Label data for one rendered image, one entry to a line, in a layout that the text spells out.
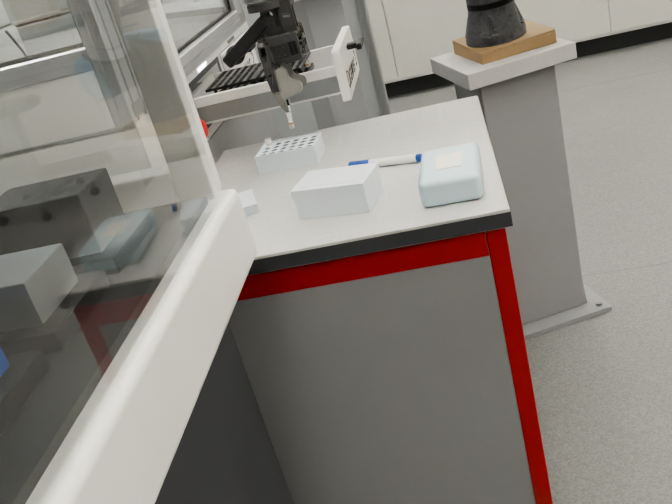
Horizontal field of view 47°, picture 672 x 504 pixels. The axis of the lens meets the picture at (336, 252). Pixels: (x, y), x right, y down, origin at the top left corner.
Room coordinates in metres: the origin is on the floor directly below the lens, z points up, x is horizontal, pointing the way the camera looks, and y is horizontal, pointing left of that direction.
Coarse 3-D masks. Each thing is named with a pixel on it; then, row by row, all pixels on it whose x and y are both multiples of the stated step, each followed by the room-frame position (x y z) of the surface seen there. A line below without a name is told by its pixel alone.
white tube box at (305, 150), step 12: (264, 144) 1.55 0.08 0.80; (276, 144) 1.54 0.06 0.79; (288, 144) 1.51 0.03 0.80; (300, 144) 1.49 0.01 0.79; (312, 144) 1.47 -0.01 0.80; (324, 144) 1.52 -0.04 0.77; (264, 156) 1.47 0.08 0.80; (276, 156) 1.47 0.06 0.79; (288, 156) 1.46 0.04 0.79; (300, 156) 1.45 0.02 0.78; (312, 156) 1.45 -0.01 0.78; (264, 168) 1.47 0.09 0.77; (276, 168) 1.47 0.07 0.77; (288, 168) 1.46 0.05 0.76
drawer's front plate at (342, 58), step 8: (344, 32) 1.82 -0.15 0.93; (336, 40) 1.74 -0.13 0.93; (344, 40) 1.75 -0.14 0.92; (352, 40) 1.90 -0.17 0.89; (336, 48) 1.65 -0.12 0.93; (344, 48) 1.72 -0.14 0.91; (336, 56) 1.62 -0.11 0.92; (344, 56) 1.69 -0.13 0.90; (352, 56) 1.82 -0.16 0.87; (336, 64) 1.62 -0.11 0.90; (344, 64) 1.65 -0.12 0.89; (336, 72) 1.63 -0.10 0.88; (344, 72) 1.63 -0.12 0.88; (344, 80) 1.62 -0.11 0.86; (344, 88) 1.62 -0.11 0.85; (352, 88) 1.69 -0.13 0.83; (344, 96) 1.62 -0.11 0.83
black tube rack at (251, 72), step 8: (256, 64) 1.88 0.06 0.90; (312, 64) 1.85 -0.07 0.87; (224, 72) 1.90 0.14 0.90; (232, 72) 1.87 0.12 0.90; (240, 72) 1.84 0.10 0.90; (248, 72) 1.81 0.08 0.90; (256, 72) 1.78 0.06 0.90; (296, 72) 1.81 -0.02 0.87; (216, 80) 1.82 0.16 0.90; (224, 80) 1.79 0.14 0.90; (232, 80) 1.77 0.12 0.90; (240, 80) 1.75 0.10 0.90; (248, 80) 1.72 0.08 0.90; (256, 80) 1.72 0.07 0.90; (264, 80) 1.82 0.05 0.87; (208, 88) 1.75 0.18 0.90; (216, 88) 1.74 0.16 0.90; (224, 88) 1.82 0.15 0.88; (232, 88) 1.83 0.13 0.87
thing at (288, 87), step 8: (280, 72) 1.50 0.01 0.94; (280, 80) 1.50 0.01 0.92; (288, 80) 1.50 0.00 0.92; (296, 80) 1.50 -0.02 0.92; (280, 88) 1.50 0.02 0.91; (288, 88) 1.50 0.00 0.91; (296, 88) 1.49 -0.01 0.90; (280, 96) 1.50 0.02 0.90; (288, 96) 1.50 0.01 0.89; (280, 104) 1.51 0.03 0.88
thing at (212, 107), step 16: (320, 48) 1.89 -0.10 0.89; (320, 64) 1.89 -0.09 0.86; (208, 80) 1.90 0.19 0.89; (320, 80) 1.65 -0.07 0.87; (336, 80) 1.64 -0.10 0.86; (208, 96) 1.70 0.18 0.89; (224, 96) 1.70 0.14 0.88; (240, 96) 1.69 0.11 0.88; (256, 96) 1.68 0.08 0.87; (272, 96) 1.67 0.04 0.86; (304, 96) 1.66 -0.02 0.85; (320, 96) 1.65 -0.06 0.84; (208, 112) 1.70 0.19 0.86; (224, 112) 1.70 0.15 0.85; (240, 112) 1.69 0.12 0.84; (256, 112) 1.68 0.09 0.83
